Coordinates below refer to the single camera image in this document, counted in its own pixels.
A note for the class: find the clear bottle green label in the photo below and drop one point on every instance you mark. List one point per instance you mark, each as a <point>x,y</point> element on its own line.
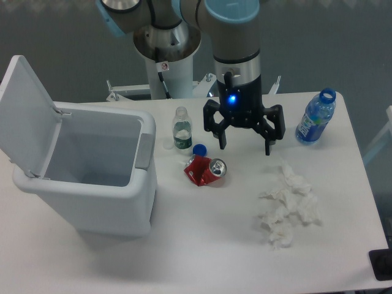
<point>182,131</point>

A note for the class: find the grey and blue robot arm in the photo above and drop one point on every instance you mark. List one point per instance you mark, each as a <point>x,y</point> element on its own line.
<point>170,31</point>

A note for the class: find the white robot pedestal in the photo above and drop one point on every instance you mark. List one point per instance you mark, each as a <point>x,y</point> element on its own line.
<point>175,77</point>

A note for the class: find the blue bottle cap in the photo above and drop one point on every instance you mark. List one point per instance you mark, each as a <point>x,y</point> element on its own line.
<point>200,149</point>

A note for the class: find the blue plastic water bottle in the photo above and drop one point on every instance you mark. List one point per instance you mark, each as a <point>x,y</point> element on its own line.
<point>317,115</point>

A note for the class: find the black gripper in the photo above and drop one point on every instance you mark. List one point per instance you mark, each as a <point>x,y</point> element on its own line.
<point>241,106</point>

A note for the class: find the black device at edge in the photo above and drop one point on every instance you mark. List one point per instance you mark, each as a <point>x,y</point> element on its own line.
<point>381,264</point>

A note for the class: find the crumpled white tissue paper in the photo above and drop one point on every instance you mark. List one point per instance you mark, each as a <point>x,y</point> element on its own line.
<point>291,202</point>

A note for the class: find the white bottle cap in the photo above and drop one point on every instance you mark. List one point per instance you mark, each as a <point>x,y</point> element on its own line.
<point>167,145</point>

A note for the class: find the crushed red soda can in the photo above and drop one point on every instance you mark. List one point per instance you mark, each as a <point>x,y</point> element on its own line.
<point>203,170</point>

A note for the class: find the white plastic trash bin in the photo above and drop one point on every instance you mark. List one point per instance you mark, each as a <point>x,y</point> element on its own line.
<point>93,165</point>

